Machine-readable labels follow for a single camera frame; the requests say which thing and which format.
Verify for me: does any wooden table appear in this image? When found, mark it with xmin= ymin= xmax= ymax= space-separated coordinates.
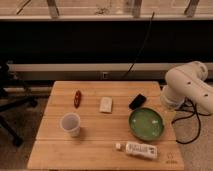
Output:
xmin=27 ymin=81 xmax=184 ymax=171

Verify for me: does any white sponge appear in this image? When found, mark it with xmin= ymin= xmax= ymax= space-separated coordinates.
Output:
xmin=99 ymin=97 xmax=113 ymax=113

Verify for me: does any black hanging cable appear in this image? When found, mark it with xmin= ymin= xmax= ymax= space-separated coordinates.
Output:
xmin=120 ymin=11 xmax=156 ymax=81

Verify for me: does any green round plate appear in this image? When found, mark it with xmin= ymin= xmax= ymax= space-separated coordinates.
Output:
xmin=128 ymin=107 xmax=164 ymax=141

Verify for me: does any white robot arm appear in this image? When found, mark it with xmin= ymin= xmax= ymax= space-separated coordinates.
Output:
xmin=160 ymin=61 xmax=213 ymax=114

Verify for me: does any red chili pepper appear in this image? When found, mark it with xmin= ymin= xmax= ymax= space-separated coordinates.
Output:
xmin=74 ymin=90 xmax=81 ymax=108

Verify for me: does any black office chair base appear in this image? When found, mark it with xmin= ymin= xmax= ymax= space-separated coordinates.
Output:
xmin=0 ymin=60 xmax=39 ymax=148

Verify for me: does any black power cable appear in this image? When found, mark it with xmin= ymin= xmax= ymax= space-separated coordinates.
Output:
xmin=171 ymin=98 xmax=213 ymax=145

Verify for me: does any black rectangular block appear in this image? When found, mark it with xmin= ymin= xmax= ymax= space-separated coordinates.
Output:
xmin=129 ymin=94 xmax=146 ymax=110

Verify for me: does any white ceramic cup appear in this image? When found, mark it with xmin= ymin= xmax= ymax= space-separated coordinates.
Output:
xmin=60 ymin=113 xmax=80 ymax=137

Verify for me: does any white plastic bottle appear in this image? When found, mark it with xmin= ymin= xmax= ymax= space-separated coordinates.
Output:
xmin=115 ymin=142 xmax=158 ymax=159

